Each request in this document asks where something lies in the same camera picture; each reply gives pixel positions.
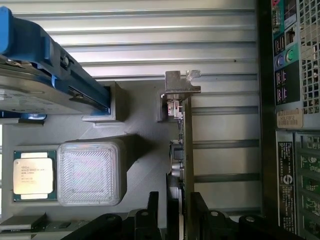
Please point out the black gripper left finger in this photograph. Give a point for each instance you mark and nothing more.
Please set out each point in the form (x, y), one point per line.
(153, 220)

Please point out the silver CPU, green edge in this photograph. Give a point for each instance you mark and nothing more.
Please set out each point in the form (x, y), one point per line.
(33, 175)

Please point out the hard disk, blue carrier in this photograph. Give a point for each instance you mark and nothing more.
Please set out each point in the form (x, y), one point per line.
(37, 82)

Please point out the black PC case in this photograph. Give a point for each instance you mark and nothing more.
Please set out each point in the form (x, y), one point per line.
(266, 75)

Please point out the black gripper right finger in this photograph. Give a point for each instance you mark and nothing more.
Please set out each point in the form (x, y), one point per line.
(197, 220)

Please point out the green graphics card, metal bracket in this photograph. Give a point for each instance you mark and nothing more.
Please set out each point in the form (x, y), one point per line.
(188, 140)

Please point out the grey printed parts rack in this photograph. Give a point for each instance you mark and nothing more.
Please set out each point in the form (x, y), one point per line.
(147, 140)

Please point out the beige barcode sticker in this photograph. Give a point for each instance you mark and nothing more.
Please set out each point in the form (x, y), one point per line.
(289, 118)

